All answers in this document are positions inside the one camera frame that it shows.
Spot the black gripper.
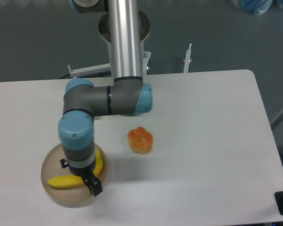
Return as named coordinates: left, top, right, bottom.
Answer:
left=60, top=158, right=102, bottom=196

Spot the yellow banana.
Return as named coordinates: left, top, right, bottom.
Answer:
left=47, top=150, right=104, bottom=188

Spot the silver and grey robot arm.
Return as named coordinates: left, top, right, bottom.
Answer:
left=58, top=0, right=153, bottom=196

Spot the beige round plate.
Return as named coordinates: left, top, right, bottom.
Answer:
left=41, top=144, right=109, bottom=208

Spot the orange bread roll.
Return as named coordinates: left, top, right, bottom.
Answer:
left=127, top=127, right=154, bottom=154

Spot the blue plastic bag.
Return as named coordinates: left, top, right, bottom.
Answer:
left=231, top=0, right=283, bottom=16

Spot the white metal frame bracket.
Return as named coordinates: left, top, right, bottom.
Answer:
left=67, top=50, right=152, bottom=78

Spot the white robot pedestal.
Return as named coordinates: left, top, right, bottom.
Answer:
left=98, top=11, right=151, bottom=75

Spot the white upright post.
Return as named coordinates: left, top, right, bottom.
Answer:
left=183, top=43, right=192, bottom=73

